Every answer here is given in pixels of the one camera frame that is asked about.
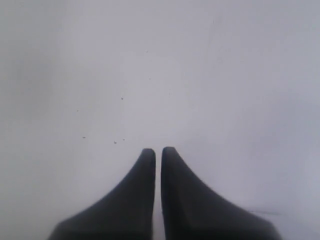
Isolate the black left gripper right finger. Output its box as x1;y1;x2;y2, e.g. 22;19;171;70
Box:
161;146;278;240

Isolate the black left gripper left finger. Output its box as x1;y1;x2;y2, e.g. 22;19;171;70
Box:
49;148;156;240

